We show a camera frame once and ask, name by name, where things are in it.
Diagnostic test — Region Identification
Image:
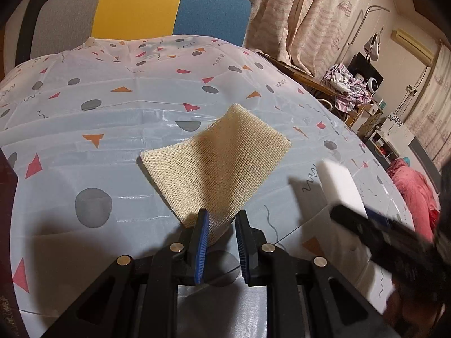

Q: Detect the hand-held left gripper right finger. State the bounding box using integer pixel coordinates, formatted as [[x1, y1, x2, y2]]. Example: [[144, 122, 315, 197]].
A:
[[235, 209, 402, 338]]

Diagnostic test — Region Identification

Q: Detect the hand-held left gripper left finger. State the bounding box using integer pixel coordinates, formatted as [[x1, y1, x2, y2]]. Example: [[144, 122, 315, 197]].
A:
[[46, 208, 209, 338]]

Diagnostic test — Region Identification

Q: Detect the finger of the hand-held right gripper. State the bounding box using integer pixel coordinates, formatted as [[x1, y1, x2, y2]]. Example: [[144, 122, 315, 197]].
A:
[[330, 203, 443, 284]]

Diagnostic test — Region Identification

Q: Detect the white foam sponge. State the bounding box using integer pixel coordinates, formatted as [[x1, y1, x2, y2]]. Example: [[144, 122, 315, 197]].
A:
[[317, 159, 368, 219]]

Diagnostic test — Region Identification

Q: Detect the beige mesh cloth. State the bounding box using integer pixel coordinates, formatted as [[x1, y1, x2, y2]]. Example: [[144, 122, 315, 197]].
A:
[[140, 104, 292, 245]]

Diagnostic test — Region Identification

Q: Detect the pink fluffy blanket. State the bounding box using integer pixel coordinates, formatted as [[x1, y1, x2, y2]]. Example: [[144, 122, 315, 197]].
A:
[[387, 158, 442, 242]]

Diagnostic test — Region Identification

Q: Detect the white cabinet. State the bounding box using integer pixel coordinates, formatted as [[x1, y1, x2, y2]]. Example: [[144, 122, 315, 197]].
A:
[[373, 113, 417, 156]]

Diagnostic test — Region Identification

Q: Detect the pale side curtain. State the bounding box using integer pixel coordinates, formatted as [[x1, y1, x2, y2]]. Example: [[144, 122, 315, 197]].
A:
[[405, 39, 451, 170]]

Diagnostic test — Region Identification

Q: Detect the pile of clothes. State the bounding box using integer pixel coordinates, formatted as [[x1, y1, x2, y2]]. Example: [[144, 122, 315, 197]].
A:
[[323, 63, 371, 114]]

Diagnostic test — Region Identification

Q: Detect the black monitor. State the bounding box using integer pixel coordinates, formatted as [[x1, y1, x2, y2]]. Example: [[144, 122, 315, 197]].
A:
[[347, 52, 384, 82]]

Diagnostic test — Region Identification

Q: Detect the wooden desk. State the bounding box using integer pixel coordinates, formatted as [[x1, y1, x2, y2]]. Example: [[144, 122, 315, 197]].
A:
[[261, 53, 384, 132]]

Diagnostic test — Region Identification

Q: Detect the clothes iron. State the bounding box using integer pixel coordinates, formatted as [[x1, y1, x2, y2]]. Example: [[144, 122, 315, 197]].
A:
[[364, 33, 383, 61]]

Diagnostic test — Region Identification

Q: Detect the pink patterned curtain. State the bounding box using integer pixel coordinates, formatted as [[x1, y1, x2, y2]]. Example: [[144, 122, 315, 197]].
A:
[[243, 0, 382, 79]]

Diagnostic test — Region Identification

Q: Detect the grey yellow blue chair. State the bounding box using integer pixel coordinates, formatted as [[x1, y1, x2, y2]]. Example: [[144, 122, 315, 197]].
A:
[[16, 0, 253, 68]]

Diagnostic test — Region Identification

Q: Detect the wall air conditioner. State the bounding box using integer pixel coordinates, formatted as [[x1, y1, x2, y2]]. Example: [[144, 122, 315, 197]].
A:
[[392, 29, 436, 63]]

